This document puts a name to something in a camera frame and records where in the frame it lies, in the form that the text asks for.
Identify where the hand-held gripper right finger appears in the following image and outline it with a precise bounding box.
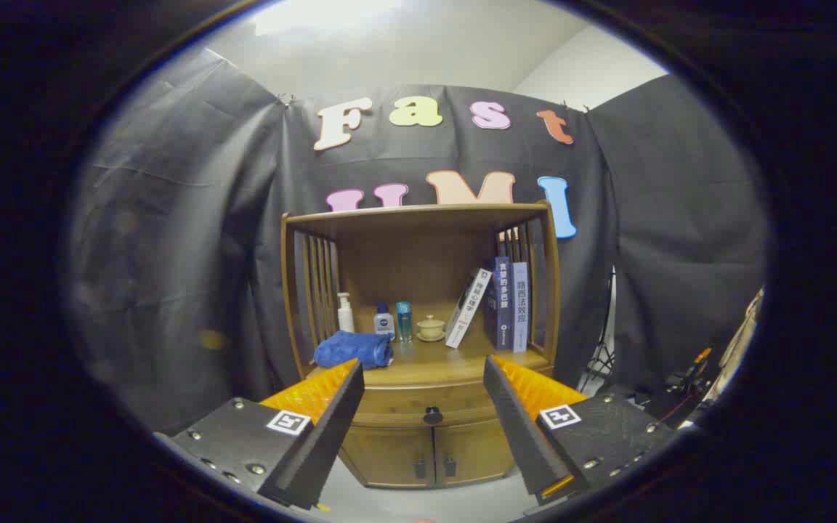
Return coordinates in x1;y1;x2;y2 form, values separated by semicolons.
482;354;675;507

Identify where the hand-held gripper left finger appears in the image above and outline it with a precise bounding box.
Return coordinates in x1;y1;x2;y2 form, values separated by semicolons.
169;357;365;511

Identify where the wooden drawer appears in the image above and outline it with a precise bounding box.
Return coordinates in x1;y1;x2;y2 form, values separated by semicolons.
352;378;508;429

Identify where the wooden cabinet door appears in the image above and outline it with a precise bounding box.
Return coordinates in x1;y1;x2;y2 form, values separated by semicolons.
339;427;435;489
434;421;515;486

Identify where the wooden countertop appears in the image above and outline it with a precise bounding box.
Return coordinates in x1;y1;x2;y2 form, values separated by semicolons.
307;320;551;387

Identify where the wooden cabinet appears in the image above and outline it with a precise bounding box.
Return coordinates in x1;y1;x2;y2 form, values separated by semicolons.
280;201;562;490

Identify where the rolled blue towel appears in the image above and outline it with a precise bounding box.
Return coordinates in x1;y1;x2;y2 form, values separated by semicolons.
313;331;395;370

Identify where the pale grey-blue book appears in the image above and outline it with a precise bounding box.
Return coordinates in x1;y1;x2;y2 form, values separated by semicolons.
511;261;530;354

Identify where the dark blue book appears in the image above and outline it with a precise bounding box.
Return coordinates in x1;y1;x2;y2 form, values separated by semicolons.
482;256;512;352

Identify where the white book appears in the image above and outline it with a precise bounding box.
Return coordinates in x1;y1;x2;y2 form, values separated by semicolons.
445;268;494;349

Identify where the white bottle with blue cap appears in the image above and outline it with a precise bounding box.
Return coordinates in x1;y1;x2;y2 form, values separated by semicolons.
373;302;396;341

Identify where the black and orange equipment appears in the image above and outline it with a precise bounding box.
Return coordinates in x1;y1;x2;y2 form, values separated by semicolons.
636;347;713;429

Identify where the beige curved object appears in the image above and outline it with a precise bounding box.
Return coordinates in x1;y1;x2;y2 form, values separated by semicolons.
702;287;764;404

